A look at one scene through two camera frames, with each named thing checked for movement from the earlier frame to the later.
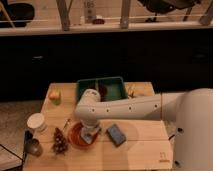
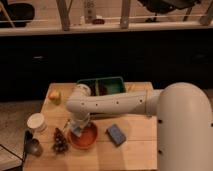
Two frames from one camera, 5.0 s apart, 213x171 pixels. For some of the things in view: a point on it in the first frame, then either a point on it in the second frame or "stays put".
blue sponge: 115,135 stays put
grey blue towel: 88,136 → 77,131
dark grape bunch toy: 60,145 stays put
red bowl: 76,139 stays put
